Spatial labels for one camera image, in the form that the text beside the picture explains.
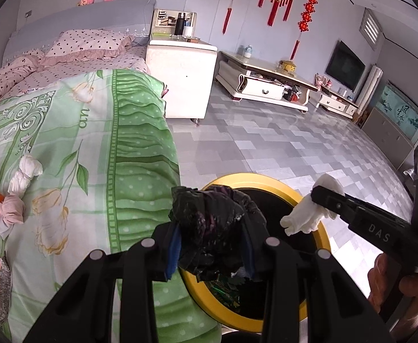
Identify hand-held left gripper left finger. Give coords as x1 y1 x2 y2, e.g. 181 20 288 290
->
23 222 184 343

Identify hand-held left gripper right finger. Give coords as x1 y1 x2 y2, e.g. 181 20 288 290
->
241 234 391 343

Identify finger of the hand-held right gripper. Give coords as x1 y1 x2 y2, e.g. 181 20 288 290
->
311 185 418 263

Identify green snack bag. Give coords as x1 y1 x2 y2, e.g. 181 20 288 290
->
209 272 245 308

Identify black plastic bag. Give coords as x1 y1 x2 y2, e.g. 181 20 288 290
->
169 185 270 283

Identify white tissue wad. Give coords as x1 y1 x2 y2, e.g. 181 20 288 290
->
280 173 345 236

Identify yellow rimmed trash bin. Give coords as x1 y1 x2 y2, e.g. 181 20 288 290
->
178 172 333 329

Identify pink tissue wad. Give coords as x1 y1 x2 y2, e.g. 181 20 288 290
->
0 195 26 241

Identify white tissue wads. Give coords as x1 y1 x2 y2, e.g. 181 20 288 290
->
7 154 43 196

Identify white and orange snack packet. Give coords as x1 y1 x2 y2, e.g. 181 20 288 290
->
0 255 13 324

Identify person's right hand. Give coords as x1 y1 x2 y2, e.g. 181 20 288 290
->
368 254 418 333

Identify grey sideboard cabinet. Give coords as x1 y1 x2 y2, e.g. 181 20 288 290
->
361 107 415 170

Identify fish tank with painted panel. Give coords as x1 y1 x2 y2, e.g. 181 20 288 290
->
375 80 418 140

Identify white standing air conditioner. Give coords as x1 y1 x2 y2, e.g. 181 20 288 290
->
353 64 383 115

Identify white low cabinet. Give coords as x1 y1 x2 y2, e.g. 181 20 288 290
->
316 84 361 117

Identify black television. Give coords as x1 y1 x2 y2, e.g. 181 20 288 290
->
325 40 367 92

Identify green floral blanket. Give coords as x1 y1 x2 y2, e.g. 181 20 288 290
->
0 69 224 343

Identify shuttered window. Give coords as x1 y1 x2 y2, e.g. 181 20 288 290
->
359 7 383 51

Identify white coffee table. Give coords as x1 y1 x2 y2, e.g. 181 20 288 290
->
215 51 318 113

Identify white nightstand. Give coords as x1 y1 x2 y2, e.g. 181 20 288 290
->
145 9 218 126

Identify pink polka dot bedsheet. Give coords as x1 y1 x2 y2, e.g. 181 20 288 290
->
27 45 150 90

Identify pink polka dot pillow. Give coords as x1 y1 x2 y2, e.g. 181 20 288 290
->
39 29 135 67

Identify grey upholstered bed headboard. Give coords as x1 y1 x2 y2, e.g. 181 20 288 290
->
3 0 157 65

